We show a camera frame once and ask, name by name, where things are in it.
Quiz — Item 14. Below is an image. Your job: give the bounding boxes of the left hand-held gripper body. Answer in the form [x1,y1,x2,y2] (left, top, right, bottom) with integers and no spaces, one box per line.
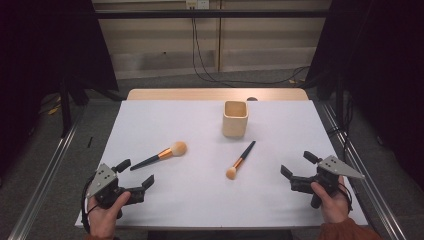
[86,162,147,219]

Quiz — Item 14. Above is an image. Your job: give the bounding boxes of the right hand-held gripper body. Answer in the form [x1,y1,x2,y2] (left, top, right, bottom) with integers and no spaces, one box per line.
[289,154,366,210]

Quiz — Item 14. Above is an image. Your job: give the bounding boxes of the large round makeup brush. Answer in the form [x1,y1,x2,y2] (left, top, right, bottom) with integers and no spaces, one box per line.
[129,140,188,172]

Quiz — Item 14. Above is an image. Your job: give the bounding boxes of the small makeup brush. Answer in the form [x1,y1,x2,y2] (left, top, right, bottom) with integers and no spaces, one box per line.
[225,140,257,181]

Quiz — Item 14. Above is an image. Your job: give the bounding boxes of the beige square brush holder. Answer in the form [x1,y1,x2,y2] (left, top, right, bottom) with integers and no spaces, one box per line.
[222,100,250,139]

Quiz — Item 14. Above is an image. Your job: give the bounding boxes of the person's left hand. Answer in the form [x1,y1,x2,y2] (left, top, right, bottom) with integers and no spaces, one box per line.
[87,190,132,238]

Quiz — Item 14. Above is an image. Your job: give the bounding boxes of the person's right hand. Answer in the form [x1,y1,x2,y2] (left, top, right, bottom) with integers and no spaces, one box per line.
[310,175,353,224]

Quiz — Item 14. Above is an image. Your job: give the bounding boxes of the white table mat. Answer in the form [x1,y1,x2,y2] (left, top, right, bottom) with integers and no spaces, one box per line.
[74,99,369,231]

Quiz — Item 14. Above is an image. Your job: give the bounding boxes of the black metal stand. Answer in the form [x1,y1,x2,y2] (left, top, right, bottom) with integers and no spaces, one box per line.
[59,78,73,139]

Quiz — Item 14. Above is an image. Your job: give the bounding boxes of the yellow floor tape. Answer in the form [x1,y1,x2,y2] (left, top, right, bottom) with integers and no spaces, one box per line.
[47,96,63,116]

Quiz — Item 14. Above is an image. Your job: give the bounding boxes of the light wooden table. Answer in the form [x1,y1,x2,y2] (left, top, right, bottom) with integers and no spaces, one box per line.
[126,87,309,102]

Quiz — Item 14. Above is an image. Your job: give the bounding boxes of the black curtain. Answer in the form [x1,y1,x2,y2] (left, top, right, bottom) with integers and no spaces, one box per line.
[0,0,120,179]
[304,0,424,193]

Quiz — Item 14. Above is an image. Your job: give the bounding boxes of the black horizontal bar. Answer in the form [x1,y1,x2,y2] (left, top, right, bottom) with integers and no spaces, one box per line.
[94,9,329,19]

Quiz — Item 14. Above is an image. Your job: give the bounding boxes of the aluminium floor rail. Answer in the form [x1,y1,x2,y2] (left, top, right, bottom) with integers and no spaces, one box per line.
[319,99,408,240]
[8,99,88,240]

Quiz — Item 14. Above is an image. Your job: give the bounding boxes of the left hand-held gripper cable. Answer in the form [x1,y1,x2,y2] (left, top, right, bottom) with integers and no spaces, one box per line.
[80,173,101,234]

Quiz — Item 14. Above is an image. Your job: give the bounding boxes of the hand-held gripper cable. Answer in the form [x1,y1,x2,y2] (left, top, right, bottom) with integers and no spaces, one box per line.
[80,173,101,234]
[338,182,354,214]

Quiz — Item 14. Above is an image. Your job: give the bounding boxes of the right hand-held gripper cable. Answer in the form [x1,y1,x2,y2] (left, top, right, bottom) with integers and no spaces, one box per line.
[338,182,354,214]

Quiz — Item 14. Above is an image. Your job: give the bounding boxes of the black floor cable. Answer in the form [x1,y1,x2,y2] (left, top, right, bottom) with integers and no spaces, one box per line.
[328,96,355,162]

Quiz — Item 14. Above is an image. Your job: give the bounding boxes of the black wall cable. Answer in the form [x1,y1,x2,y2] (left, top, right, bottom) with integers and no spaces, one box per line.
[191,8,234,88]
[193,8,311,86]

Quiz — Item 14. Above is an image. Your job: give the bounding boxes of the beige vertical wall strip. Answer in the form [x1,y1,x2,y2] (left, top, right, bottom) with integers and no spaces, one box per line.
[215,0,224,73]

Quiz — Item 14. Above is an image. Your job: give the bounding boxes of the white wall socket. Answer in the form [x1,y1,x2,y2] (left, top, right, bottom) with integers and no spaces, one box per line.
[185,0,210,10]

